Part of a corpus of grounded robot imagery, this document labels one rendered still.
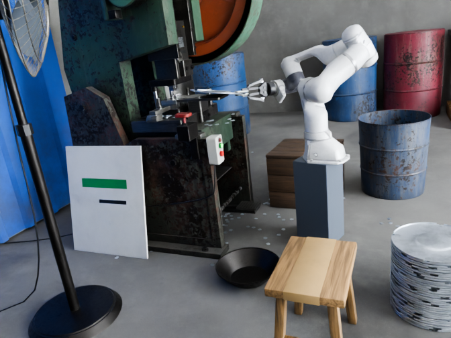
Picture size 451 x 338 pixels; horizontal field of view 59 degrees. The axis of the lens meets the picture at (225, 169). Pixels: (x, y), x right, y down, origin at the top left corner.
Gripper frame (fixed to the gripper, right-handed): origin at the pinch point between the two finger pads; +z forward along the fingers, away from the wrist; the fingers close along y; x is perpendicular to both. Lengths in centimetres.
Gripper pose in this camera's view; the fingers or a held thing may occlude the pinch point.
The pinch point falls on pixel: (241, 92)
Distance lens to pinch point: 218.5
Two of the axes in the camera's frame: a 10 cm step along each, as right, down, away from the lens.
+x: 4.9, 2.1, -8.5
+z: -8.7, 2.1, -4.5
